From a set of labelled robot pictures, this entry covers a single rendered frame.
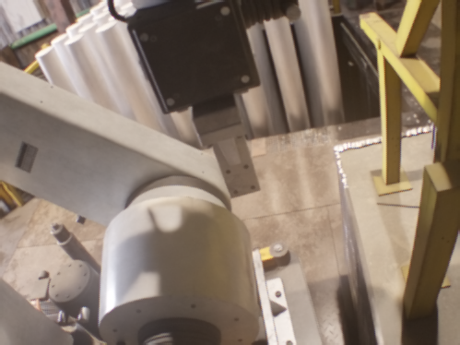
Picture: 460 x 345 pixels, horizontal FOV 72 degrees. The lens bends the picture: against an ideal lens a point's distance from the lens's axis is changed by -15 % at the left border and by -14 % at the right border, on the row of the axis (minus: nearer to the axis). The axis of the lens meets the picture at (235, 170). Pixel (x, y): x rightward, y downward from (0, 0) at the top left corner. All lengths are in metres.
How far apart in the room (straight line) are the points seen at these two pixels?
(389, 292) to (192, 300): 0.58
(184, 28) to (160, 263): 0.37
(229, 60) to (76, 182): 0.52
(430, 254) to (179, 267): 0.45
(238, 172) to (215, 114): 0.14
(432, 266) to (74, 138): 0.77
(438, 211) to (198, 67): 0.43
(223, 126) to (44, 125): 0.44
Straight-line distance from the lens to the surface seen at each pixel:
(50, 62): 2.96
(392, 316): 0.97
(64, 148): 0.80
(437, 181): 0.60
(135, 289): 0.60
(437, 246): 0.70
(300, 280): 1.49
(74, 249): 1.47
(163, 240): 0.63
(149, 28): 0.42
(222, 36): 0.43
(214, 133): 0.46
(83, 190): 0.86
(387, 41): 0.94
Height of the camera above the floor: 1.59
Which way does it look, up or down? 39 degrees down
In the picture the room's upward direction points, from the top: 19 degrees counter-clockwise
